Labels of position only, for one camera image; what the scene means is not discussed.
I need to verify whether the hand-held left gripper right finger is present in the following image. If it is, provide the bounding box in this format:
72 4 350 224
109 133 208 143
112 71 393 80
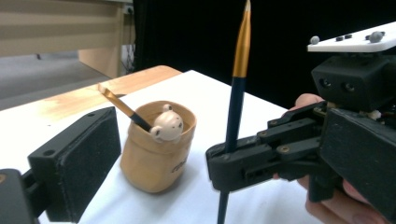
318 107 396 224

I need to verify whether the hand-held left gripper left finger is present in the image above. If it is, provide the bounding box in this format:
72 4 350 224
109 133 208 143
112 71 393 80
27 106 122 224

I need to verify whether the dark blue gold paintbrush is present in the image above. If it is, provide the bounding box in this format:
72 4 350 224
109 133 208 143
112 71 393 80
216 0 252 224
97 83 154 133

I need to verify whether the tan bear pen holder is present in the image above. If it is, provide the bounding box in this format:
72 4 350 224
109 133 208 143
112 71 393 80
120 100 198 194

